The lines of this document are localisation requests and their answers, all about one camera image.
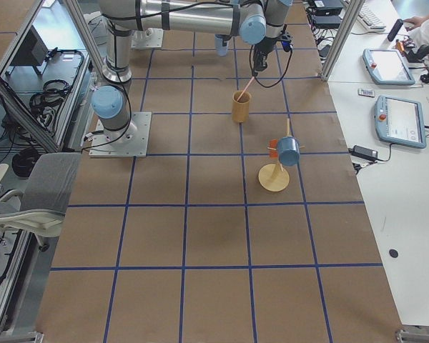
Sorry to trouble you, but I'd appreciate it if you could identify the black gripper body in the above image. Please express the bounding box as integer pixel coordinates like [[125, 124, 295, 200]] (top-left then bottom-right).
[[253, 37, 276, 66]]

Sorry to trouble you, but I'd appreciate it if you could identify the pink chopstick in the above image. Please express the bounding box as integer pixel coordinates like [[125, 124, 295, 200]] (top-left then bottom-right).
[[235, 75, 255, 102]]

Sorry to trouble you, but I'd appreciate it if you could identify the light blue plastic cup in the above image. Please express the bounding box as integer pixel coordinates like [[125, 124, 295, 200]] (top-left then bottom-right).
[[214, 34, 231, 57]]

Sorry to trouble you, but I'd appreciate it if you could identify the bamboo chopstick holder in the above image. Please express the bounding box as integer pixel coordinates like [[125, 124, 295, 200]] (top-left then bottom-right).
[[232, 90, 251, 123]]

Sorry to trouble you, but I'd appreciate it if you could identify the orange mug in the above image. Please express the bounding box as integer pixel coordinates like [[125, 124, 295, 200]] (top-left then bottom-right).
[[267, 139, 278, 159]]

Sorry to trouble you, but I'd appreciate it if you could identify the blue mug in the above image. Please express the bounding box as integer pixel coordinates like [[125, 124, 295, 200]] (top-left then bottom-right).
[[277, 136, 300, 166]]

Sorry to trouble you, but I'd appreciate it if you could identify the wooden mug tree stand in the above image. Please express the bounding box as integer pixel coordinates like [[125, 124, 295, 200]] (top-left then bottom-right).
[[258, 119, 293, 192]]

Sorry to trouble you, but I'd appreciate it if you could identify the white keyboard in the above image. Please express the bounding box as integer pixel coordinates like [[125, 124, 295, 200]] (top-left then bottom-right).
[[357, 3, 386, 32]]

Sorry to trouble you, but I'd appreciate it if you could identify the upper teach pendant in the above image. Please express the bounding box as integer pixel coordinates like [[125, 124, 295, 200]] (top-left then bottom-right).
[[363, 49, 415, 86]]

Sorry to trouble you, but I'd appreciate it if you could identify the teach pendant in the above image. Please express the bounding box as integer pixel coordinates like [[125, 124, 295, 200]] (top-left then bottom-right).
[[363, 49, 415, 86], [374, 95, 427, 149]]

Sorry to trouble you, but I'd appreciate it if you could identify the black power adapter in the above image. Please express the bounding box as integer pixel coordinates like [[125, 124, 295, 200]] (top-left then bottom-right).
[[348, 145, 378, 162]]

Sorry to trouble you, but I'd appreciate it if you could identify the lower teach pendant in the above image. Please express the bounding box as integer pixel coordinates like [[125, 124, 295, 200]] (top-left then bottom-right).
[[374, 95, 427, 149]]

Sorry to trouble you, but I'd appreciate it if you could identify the black computer monitor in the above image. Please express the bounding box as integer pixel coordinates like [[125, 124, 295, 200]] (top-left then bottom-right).
[[10, 26, 49, 76]]

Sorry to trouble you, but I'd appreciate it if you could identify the black round cap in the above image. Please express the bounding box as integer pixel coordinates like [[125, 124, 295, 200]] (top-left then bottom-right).
[[389, 249, 398, 258]]

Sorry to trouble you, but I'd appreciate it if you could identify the grey office chair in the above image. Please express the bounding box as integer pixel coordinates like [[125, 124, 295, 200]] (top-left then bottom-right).
[[0, 152, 82, 252]]

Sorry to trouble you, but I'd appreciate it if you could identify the aluminium frame post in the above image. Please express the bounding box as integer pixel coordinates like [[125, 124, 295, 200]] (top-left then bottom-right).
[[320, 0, 365, 81]]

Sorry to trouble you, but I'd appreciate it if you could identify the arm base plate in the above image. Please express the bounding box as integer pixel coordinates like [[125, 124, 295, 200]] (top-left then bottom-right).
[[131, 28, 164, 50], [89, 111, 152, 158]]

